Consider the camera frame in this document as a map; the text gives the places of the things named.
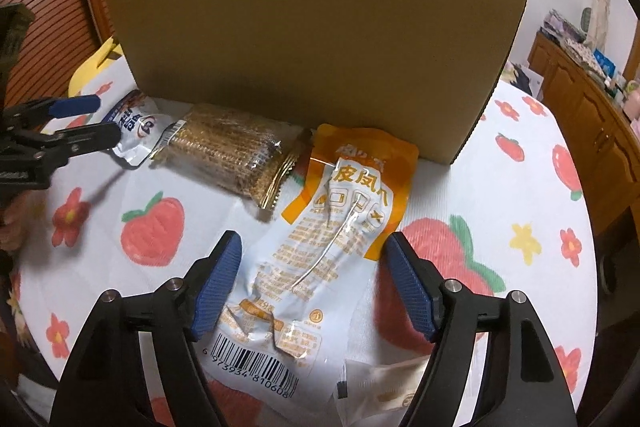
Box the white blue duck snack pouch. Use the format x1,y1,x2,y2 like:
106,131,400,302
102,89,175,168

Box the white translucent snack packet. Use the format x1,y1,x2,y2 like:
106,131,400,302
334,355,430,426

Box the orange white chicken feet pouch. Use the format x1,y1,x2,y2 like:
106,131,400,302
203,124,419,407

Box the clear grain bar packet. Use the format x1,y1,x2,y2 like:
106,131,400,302
151,103,311,211

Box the person's left hand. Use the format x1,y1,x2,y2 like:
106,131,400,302
0,191,47,254

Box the yellow pikachu plush toy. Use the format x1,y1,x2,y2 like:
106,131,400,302
67,36,122,98

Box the strawberry print white cloth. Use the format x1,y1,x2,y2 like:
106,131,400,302
9,58,597,426

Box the wooden sideboard cabinet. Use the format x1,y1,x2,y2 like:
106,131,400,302
528,31,639,236

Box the pink thermos bottle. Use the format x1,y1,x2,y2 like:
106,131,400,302
624,80,640,120

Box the blue box on cabinet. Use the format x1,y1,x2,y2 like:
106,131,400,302
593,49,616,78

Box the folded patterned cloth pile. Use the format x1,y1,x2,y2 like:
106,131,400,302
560,37,604,77

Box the brown cardboard box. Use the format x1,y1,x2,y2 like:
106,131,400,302
106,0,526,165

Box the small white desk fan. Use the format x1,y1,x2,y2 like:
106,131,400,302
580,6,592,34

